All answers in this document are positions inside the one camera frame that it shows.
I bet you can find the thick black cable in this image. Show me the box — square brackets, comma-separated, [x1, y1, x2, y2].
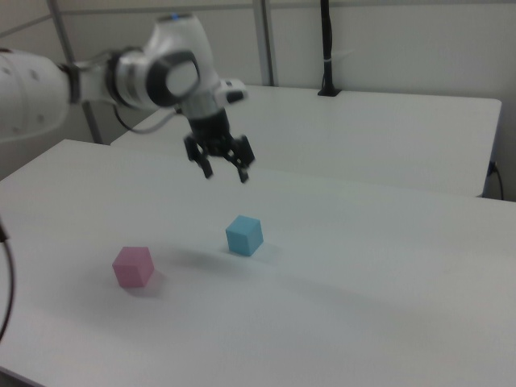
[0, 215, 18, 343]

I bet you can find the pink cube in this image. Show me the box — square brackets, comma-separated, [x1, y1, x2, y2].
[111, 246, 156, 289]

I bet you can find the black camera pole with base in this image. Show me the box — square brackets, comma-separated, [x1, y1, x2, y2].
[317, 0, 344, 98]

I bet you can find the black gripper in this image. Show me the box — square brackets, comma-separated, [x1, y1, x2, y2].
[183, 109, 256, 184]

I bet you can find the grey partition post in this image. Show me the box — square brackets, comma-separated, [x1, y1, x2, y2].
[252, 0, 280, 87]
[46, 0, 102, 144]

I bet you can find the blue cube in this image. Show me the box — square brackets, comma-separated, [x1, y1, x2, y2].
[225, 214, 265, 257]

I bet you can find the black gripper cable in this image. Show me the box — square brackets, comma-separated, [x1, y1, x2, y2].
[114, 103, 181, 135]

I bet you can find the thin black wall cable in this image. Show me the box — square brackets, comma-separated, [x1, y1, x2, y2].
[488, 160, 506, 201]

